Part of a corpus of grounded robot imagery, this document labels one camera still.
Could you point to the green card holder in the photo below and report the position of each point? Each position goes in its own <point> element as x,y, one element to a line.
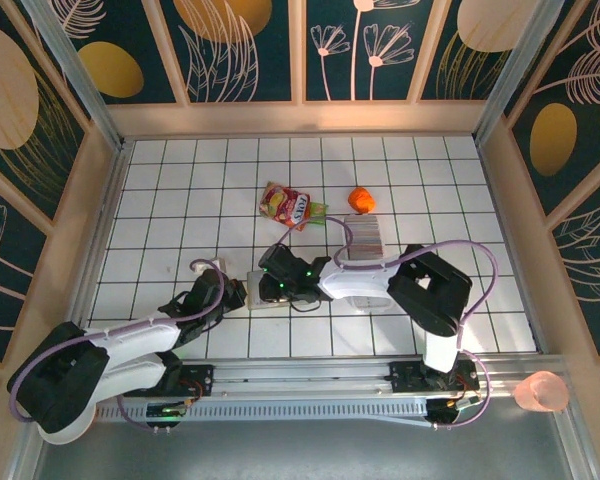
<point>252,300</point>

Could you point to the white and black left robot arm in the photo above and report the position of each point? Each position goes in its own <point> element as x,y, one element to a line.
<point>140,332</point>

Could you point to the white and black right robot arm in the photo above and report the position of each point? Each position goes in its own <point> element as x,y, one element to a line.
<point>360,280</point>

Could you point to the red and yellow candy bag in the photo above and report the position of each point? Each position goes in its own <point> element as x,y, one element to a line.
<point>285,205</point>

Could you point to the small green snack packet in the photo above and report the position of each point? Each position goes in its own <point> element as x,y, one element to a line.
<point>319,212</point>

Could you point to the orange crumpled ball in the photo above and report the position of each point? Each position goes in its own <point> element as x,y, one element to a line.
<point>361,200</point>

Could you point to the black controller board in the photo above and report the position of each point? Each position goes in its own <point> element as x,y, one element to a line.
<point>442,412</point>
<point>165,412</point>

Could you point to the white bowl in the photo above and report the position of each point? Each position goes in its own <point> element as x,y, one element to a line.
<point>75,432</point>

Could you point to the pink plastic cup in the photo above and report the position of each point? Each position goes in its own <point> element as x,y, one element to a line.
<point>542,392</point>

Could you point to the aluminium mounting rail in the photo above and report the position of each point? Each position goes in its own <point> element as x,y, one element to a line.
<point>300,377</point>

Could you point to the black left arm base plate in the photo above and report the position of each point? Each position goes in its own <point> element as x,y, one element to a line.
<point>200,380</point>

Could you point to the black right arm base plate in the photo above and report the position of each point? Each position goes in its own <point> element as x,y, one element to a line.
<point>405,375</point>

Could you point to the aluminium frame post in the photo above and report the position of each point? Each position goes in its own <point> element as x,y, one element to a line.
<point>80,85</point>
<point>515,70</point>

